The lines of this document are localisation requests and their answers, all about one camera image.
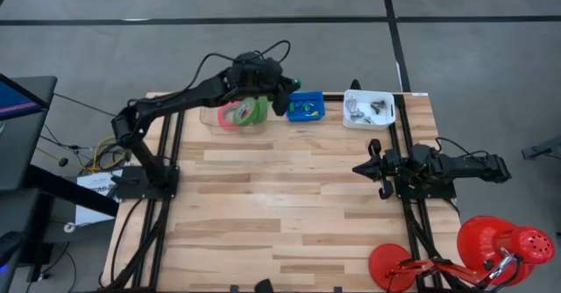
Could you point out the white plastic bin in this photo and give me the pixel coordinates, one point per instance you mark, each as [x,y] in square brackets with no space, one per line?
[390,97]

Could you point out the white paper sheet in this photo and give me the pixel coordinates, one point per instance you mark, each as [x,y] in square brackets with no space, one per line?
[94,183]

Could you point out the wide green tape roll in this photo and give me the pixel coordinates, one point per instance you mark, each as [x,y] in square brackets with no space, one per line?
[254,113]

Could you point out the clear plastic bin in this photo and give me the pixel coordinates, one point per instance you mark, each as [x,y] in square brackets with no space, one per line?
[210,124]

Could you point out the computer monitor blue screen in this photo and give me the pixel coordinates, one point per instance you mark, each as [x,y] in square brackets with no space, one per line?
[13,102]

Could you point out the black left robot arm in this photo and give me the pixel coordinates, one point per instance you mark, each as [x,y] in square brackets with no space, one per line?
[175,97]

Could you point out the blue plastic basket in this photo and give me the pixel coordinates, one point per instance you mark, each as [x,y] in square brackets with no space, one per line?
[304,118]

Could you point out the red desk lamp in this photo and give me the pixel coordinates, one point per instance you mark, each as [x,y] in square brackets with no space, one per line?
[482,240]

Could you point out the green bowl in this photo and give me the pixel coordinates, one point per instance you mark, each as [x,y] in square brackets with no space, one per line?
[263,109]

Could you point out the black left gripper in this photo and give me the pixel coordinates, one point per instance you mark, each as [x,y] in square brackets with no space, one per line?
[258,76]

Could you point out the lilac staple remover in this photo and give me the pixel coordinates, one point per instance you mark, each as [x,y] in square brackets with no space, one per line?
[350,106]

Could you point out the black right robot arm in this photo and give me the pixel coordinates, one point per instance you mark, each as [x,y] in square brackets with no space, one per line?
[460,168]

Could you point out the black table clamp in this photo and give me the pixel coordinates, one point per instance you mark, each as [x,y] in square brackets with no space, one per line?
[338,290]
[234,289]

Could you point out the black side desk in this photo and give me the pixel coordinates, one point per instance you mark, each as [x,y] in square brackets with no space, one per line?
[22,152]

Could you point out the pink tape roll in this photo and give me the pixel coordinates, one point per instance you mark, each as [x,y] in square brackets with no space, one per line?
[220,115]

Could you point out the silver staple remover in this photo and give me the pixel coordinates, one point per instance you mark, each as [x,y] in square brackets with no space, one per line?
[361,116]

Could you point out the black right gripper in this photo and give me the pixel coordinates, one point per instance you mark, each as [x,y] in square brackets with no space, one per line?
[390,168]

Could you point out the yellow mini stapler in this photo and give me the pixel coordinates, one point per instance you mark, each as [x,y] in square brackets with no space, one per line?
[314,113]

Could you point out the black aluminium table frame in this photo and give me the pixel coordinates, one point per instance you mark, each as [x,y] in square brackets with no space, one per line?
[179,135]

